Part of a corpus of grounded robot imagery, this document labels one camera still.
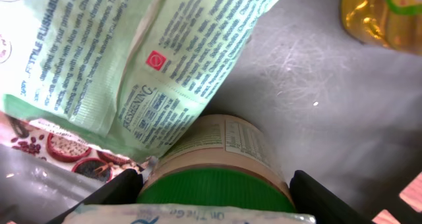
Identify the small teal tissue pack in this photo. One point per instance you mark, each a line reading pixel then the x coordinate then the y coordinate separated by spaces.
pixel 179 214

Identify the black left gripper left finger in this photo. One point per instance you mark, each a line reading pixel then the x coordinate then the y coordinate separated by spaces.
pixel 123 189

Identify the green flushable wipes pack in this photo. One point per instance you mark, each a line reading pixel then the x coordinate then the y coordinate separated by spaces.
pixel 125 76

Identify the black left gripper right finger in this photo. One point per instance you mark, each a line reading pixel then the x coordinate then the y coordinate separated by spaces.
pixel 311 197

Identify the brown mixed nuts bag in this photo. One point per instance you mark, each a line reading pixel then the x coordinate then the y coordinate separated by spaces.
pixel 66 154

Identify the yellow oil bottle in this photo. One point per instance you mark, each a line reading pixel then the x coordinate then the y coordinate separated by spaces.
pixel 393 24

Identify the green lidded jar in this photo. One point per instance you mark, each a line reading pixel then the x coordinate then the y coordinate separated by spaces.
pixel 221 160

